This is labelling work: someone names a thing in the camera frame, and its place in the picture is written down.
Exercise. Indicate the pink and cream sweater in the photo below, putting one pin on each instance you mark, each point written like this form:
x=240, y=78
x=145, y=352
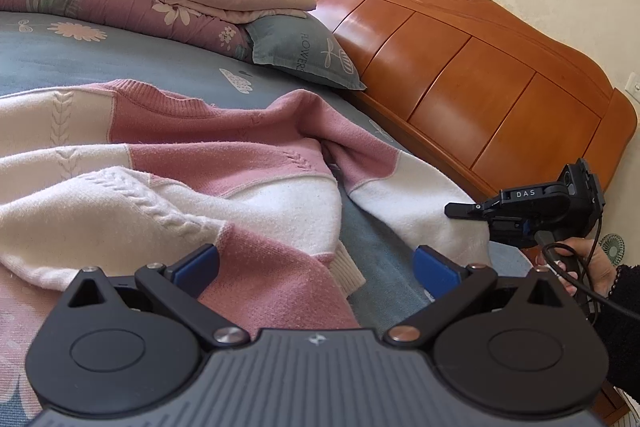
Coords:
x=121, y=174

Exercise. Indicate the teal floral bed sheet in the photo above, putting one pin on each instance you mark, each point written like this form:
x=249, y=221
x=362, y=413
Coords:
x=34, y=57

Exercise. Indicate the white wall socket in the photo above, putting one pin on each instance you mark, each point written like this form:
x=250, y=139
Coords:
x=632, y=86

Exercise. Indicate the small green fan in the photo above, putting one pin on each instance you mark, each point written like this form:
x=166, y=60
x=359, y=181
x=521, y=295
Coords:
x=614, y=247

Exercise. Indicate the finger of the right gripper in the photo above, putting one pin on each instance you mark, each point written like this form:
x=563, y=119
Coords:
x=458, y=211

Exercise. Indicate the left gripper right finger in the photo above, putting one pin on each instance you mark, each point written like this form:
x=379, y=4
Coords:
x=454, y=289

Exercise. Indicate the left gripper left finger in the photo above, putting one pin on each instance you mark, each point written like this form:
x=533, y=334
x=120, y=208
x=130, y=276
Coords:
x=174, y=291

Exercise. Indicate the black sleeved right forearm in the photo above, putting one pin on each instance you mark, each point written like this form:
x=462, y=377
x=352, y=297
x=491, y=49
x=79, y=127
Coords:
x=620, y=334

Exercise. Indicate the person's right hand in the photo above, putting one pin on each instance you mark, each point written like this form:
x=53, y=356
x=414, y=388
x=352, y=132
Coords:
x=603, y=274

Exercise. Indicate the teal flowers pillow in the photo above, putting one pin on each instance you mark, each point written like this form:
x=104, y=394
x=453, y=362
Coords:
x=304, y=48

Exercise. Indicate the wooden headboard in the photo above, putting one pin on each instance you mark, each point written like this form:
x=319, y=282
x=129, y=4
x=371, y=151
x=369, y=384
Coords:
x=476, y=92

